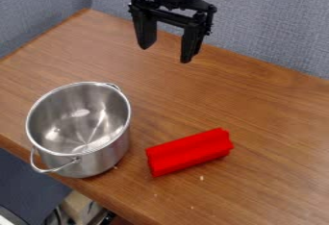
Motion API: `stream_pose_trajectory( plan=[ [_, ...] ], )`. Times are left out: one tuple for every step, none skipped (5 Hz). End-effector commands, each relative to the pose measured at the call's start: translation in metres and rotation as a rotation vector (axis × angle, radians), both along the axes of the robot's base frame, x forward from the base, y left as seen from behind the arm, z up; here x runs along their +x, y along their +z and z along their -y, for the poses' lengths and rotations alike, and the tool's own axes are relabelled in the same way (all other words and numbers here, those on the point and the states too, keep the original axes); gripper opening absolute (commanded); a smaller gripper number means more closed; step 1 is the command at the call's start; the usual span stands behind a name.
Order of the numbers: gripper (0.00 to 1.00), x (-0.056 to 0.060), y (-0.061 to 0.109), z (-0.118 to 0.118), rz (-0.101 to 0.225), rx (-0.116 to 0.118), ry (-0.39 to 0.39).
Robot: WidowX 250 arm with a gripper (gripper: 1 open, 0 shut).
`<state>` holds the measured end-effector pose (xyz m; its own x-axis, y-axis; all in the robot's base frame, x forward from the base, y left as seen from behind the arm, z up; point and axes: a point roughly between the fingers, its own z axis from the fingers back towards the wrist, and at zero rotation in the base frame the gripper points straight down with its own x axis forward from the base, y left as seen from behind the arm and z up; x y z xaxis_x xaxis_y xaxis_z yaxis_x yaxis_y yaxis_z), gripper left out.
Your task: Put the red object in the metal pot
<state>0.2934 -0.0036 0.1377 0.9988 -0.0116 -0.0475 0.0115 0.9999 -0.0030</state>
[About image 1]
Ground red block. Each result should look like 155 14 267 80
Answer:
145 128 234 177

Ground beige box under table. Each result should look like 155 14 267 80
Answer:
60 191 107 225

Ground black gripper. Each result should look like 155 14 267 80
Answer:
129 0 216 63

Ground stainless steel pot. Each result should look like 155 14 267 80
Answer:
25 82 132 178

